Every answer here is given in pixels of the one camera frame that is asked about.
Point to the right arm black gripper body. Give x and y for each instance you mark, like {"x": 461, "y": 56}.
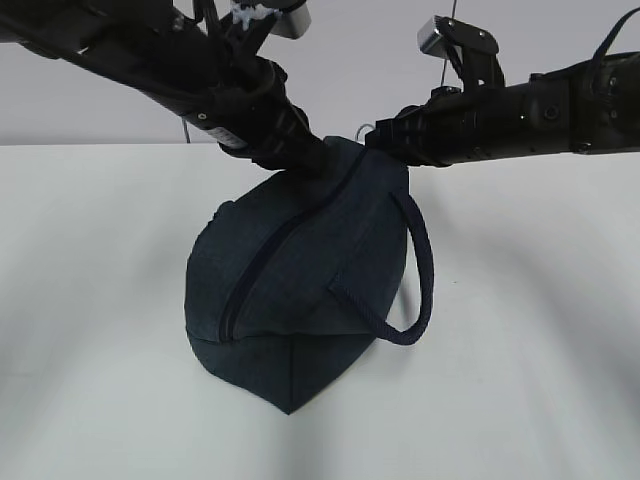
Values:
{"x": 438, "y": 133}

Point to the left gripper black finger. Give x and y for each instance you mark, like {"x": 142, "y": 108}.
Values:
{"x": 304, "y": 155}

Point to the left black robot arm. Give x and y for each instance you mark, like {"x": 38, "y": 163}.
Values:
{"x": 203, "y": 66}

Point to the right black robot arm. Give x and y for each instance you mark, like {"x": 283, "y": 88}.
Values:
{"x": 589, "y": 108}

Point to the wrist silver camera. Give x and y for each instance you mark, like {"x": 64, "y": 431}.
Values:
{"x": 292, "y": 17}
{"x": 470, "y": 50}

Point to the dark blue lunch bag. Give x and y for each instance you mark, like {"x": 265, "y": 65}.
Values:
{"x": 288, "y": 285}

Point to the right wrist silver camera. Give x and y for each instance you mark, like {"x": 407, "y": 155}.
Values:
{"x": 470, "y": 50}

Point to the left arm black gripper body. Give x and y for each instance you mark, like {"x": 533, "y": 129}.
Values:
{"x": 249, "y": 115}

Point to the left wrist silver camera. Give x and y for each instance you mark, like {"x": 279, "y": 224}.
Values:
{"x": 292, "y": 17}

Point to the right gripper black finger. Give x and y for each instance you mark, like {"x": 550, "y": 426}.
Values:
{"x": 390, "y": 137}

